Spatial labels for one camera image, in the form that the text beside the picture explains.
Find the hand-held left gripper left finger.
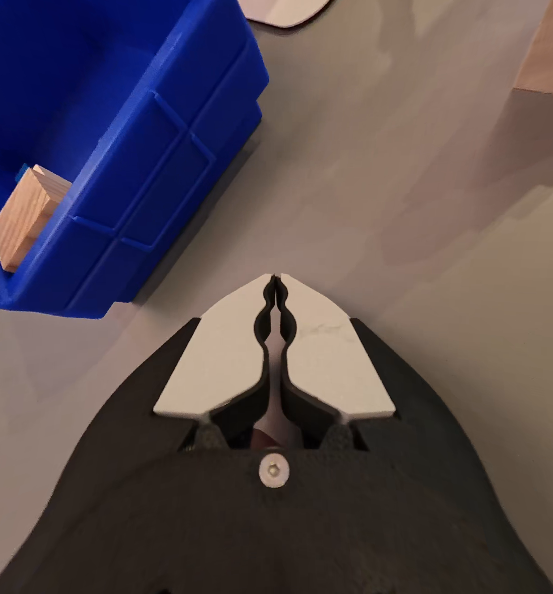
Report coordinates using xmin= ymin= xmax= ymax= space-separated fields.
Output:
xmin=153 ymin=274 xmax=277 ymax=450

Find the blue plastic bin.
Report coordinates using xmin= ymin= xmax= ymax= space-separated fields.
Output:
xmin=0 ymin=0 xmax=270 ymax=321

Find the large striped-grain wooden cube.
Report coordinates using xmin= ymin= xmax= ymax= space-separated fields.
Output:
xmin=0 ymin=165 xmax=73 ymax=273

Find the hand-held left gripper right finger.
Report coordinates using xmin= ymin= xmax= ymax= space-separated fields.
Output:
xmin=278 ymin=274 xmax=396 ymax=450

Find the tan wooden cube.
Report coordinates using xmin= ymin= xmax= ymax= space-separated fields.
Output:
xmin=513 ymin=0 xmax=553 ymax=99

